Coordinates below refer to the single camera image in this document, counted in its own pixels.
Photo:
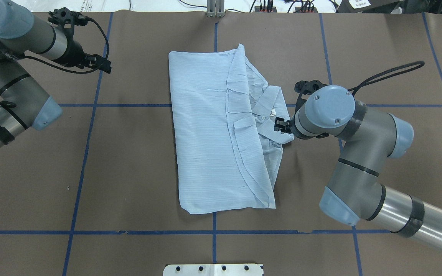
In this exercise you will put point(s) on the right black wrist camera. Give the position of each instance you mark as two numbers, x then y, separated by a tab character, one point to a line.
307	87

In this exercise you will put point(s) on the aluminium frame post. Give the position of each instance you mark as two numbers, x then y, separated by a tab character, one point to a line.
215	8

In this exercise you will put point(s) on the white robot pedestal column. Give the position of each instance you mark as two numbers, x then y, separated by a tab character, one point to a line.
230	269

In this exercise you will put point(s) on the light blue button shirt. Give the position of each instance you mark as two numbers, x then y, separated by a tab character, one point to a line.
228	152

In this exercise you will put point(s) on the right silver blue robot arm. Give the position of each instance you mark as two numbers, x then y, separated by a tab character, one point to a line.
370	136

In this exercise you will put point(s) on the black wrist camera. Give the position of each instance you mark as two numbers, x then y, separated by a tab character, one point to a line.
63	16
307	87

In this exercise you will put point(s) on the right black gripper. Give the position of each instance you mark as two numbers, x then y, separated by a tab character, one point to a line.
281	125

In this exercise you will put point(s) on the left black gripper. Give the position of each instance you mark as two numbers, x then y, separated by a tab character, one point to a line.
74	52

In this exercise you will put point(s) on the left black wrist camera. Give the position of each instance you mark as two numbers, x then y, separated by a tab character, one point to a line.
63	16

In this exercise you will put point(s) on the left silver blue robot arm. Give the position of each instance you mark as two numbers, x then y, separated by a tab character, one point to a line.
24	103

